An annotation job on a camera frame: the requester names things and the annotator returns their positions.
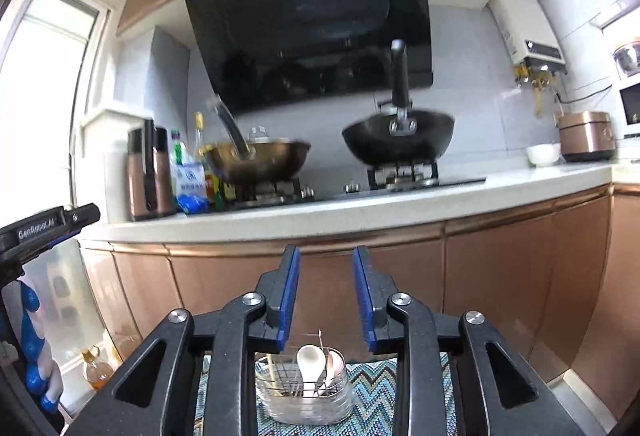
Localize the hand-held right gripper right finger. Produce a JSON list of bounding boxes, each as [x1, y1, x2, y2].
[[351, 245, 587, 436]]

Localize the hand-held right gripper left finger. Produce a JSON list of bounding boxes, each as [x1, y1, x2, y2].
[[65, 244, 302, 436]]

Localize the white ceramic spoon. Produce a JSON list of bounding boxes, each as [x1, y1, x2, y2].
[[296, 344, 326, 398]]

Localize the pale pink ceramic spoon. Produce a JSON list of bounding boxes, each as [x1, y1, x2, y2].
[[324, 348, 346, 393]]

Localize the clear utensil holder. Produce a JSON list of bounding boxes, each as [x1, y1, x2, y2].
[[254, 348, 354, 425]]

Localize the person's left hand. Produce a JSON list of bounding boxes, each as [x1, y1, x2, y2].
[[15, 276, 64, 414]]

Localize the zigzag patterned cloth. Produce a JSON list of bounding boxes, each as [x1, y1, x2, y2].
[[192, 350, 482, 436]]

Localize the copper thermos kettle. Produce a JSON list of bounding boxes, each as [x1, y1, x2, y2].
[[126, 118, 177, 223]]

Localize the black gas stove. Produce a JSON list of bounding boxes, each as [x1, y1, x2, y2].
[[220, 161, 488, 212]]

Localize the copper lower cabinets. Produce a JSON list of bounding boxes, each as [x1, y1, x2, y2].
[[79, 183, 640, 393]]

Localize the bronze wok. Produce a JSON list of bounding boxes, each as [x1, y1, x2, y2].
[[202, 93, 312, 185]]

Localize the blue white salt bag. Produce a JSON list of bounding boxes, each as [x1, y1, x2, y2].
[[172, 162, 210, 216]]

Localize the amber oil bottle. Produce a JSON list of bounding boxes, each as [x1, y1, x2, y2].
[[81, 347, 116, 392]]

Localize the green cap bottle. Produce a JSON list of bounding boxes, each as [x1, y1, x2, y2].
[[170, 129, 189, 168]]

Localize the black wok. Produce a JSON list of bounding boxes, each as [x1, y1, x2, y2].
[[341, 38, 457, 167]]

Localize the yellow cap oil bottle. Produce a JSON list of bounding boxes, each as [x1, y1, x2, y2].
[[193, 112, 209, 158]]

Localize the white bowl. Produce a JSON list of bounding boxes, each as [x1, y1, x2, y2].
[[526, 143, 562, 167]]

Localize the black range hood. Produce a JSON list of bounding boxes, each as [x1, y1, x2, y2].
[[184, 0, 434, 117]]

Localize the copper rice cooker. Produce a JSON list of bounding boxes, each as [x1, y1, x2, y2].
[[557, 110, 617, 163]]

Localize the brass water valves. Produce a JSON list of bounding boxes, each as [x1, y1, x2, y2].
[[514, 65, 557, 118]]

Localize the white water heater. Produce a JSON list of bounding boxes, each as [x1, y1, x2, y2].
[[487, 0, 569, 78]]

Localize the white microwave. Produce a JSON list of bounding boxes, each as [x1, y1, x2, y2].
[[619, 83, 640, 140]]

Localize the glass jar appliance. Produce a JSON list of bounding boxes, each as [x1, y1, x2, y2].
[[612, 38, 640, 78]]

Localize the black power cable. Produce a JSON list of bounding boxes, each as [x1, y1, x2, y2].
[[554, 83, 614, 106]]

